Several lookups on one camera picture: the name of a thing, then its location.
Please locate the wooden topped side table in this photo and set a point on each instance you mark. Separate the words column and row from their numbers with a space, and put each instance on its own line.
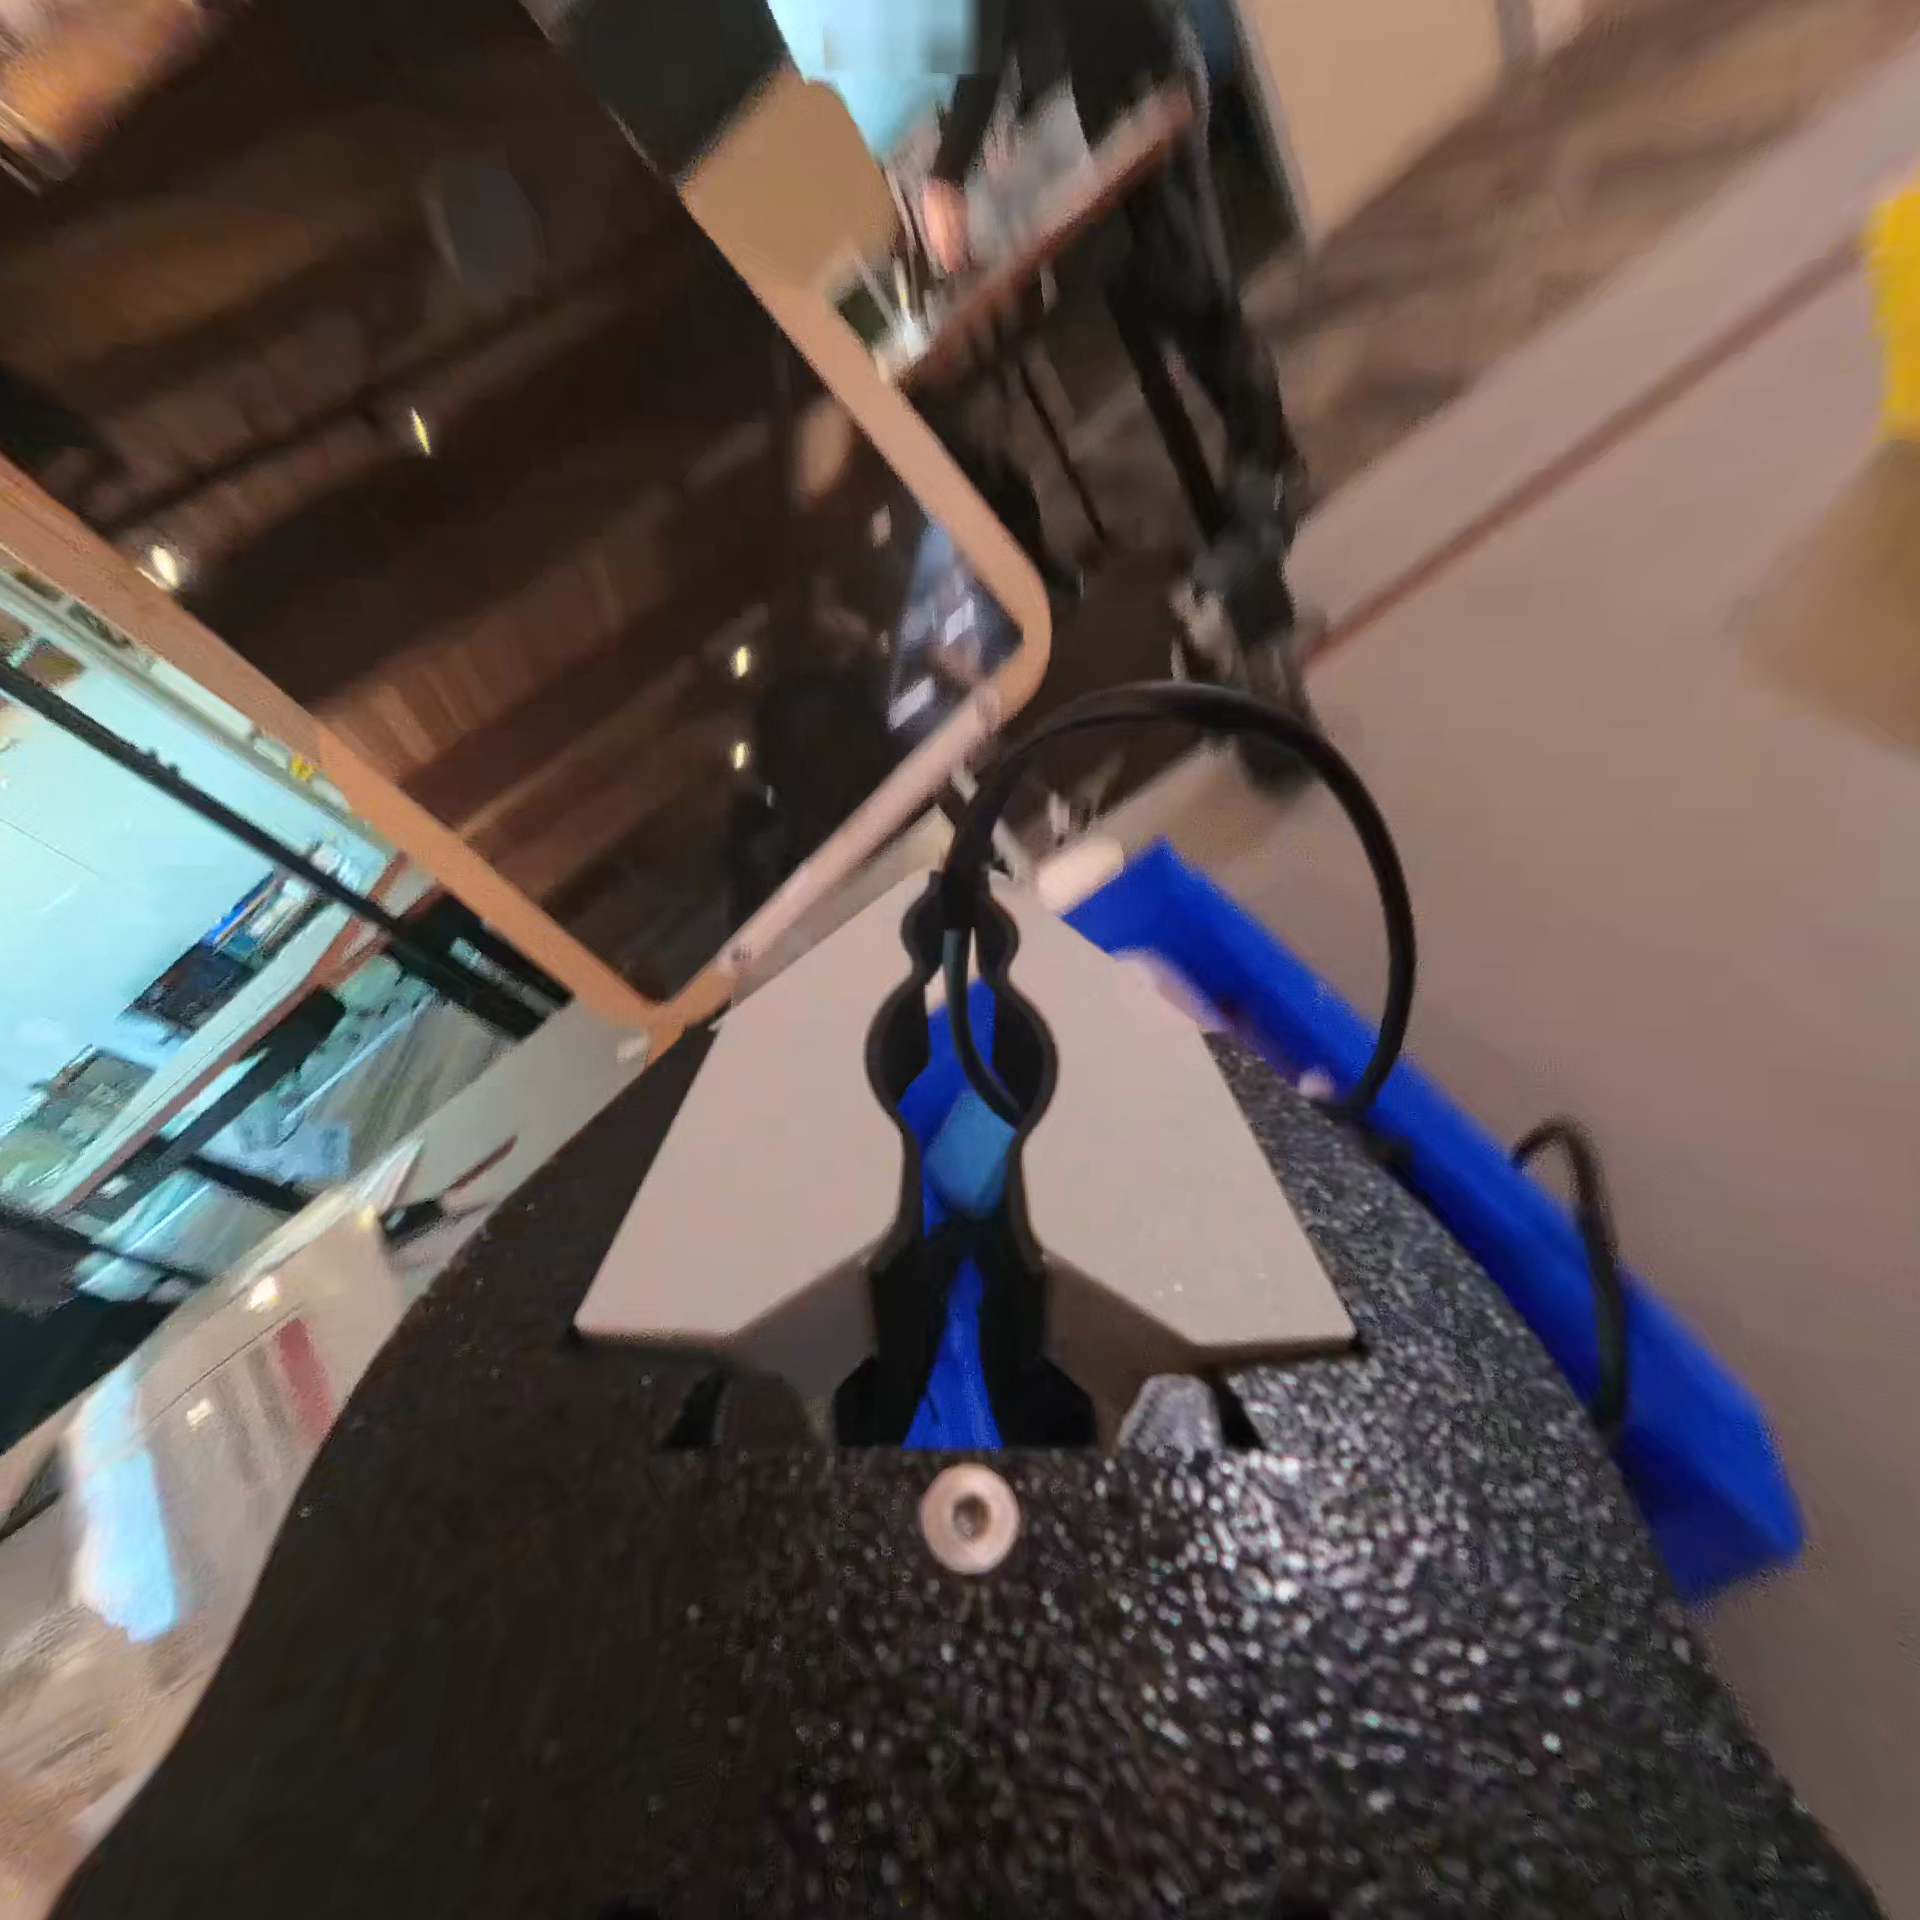
column 1051, row 207

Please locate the black battery charger case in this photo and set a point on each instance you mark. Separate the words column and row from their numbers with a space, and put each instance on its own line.
column 1243, row 628

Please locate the light blue block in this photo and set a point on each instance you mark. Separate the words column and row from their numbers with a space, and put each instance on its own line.
column 975, row 1152

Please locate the yellow plastic bin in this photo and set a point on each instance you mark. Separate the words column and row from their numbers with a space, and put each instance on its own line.
column 1895, row 301

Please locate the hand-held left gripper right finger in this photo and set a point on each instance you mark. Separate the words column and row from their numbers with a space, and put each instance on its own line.
column 1185, row 1181

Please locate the blue plastic bin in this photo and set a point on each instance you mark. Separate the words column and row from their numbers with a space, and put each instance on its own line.
column 1653, row 1384

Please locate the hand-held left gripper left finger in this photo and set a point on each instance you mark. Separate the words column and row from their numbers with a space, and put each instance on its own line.
column 746, row 1181

